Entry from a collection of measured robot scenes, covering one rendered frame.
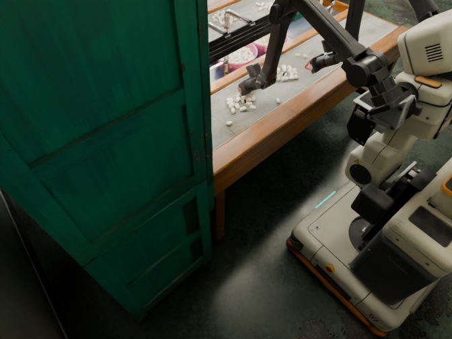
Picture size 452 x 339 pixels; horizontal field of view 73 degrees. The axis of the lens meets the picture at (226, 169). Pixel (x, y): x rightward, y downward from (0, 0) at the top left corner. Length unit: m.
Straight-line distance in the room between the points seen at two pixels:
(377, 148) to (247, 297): 1.06
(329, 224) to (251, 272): 0.53
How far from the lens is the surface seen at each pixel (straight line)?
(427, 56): 1.13
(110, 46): 0.69
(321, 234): 1.77
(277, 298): 1.89
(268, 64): 1.42
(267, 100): 1.67
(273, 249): 1.98
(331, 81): 1.85
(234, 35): 1.45
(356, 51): 1.09
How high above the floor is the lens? 1.80
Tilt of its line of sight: 53 degrees down
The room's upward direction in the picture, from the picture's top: 1 degrees clockwise
